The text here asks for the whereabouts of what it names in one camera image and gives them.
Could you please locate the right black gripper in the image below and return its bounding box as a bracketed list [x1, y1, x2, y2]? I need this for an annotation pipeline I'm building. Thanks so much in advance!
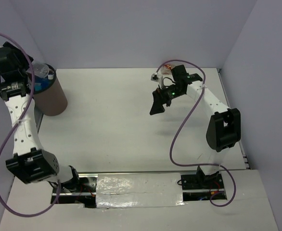
[150, 83, 185, 115]

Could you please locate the blue label bottle white cap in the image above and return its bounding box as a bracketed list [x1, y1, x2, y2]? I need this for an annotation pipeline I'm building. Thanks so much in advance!
[35, 69, 54, 92]

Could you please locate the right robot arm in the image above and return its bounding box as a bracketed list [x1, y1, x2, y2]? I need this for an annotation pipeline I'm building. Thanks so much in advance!
[150, 65, 241, 188]

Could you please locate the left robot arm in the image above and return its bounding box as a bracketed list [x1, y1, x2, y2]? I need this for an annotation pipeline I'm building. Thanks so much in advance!
[0, 42, 81, 192]

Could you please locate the brown round waste bin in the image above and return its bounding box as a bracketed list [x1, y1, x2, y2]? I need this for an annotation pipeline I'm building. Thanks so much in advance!
[33, 64, 68, 116]

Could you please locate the red label bottle red cap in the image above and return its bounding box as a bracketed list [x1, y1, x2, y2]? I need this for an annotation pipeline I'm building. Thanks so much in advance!
[160, 64, 175, 75]

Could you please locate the silver foil tape sheet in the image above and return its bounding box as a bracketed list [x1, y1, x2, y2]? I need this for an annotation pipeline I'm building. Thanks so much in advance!
[96, 173, 184, 208]

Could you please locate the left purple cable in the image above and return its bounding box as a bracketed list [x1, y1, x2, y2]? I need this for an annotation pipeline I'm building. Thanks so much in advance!
[0, 30, 61, 216]

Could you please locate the purple cable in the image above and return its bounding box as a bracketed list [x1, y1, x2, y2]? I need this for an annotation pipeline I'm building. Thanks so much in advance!
[0, 30, 61, 216]
[155, 59, 237, 207]

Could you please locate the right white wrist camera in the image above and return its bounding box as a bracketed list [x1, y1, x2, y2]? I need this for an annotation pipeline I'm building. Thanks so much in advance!
[151, 72, 164, 89]

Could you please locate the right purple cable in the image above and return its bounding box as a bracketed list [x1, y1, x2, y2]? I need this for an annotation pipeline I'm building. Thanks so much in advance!
[155, 59, 237, 207]

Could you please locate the metal base rail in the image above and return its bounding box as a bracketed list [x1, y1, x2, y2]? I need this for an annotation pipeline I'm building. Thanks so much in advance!
[58, 172, 227, 209]

